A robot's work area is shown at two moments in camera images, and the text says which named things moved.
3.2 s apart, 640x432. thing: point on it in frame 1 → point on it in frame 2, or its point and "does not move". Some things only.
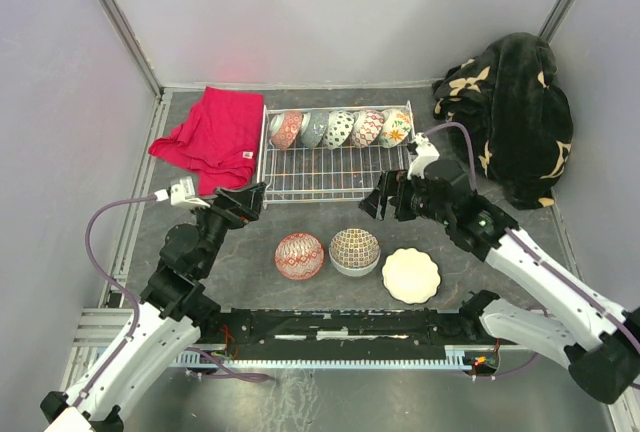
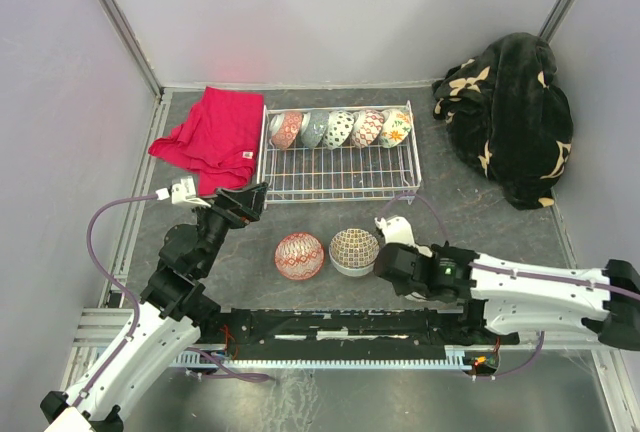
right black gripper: [394, 184] → [407, 247]
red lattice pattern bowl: [367, 125] does not move
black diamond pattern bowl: [339, 124] does not move
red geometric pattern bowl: [299, 256] does not move
